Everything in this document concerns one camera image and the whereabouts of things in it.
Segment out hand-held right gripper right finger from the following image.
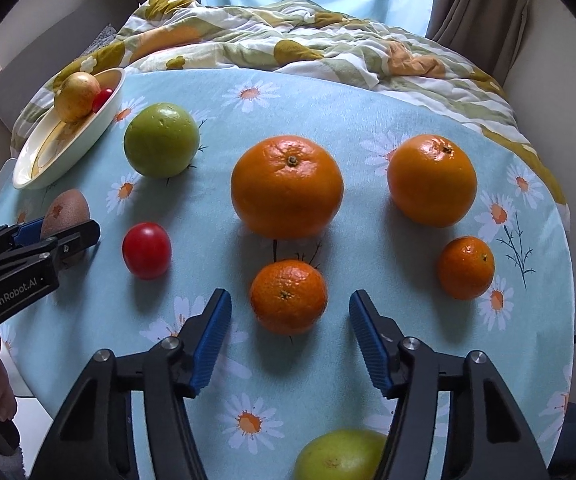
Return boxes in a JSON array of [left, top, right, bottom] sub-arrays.
[[349, 290, 551, 480]]

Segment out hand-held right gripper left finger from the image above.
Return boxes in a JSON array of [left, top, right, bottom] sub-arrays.
[[43, 287, 233, 480]]

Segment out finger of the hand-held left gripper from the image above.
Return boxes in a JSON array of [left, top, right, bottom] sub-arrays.
[[0, 219, 45, 261], [0, 219, 102, 283]]

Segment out brown kiwi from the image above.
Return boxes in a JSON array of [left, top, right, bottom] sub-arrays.
[[40, 189, 91, 271]]

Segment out large red tomato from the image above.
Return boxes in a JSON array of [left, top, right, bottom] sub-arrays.
[[122, 222, 173, 280]]

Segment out cream oval bowl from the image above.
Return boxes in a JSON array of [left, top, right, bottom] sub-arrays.
[[12, 67, 127, 191]]

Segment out pale yellow-green apple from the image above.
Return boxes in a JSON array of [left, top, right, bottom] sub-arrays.
[[294, 429, 389, 480]]

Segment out small mandarin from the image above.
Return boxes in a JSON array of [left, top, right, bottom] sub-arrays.
[[436, 236, 496, 301]]

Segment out dark green apple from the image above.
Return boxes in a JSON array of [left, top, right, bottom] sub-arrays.
[[123, 103, 201, 178]]

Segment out small red tomato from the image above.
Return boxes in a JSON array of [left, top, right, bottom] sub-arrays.
[[91, 88, 115, 113]]

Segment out yellow apple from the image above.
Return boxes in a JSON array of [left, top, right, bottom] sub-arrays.
[[54, 72, 102, 123]]

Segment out large orange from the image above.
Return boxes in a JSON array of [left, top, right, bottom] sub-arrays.
[[231, 135, 345, 240]]

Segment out medium glossy orange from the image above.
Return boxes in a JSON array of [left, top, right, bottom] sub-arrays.
[[387, 134, 478, 228]]

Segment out grey bed headboard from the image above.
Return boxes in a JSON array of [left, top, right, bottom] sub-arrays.
[[0, 0, 136, 128]]

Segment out grey speckled pillow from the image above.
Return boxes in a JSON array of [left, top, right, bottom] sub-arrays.
[[85, 22, 119, 58]]

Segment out light blue daisy tablecloth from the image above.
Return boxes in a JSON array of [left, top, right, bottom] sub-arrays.
[[0, 67, 576, 480]]

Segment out green floral quilt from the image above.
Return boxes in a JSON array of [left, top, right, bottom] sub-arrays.
[[10, 0, 571, 221]]

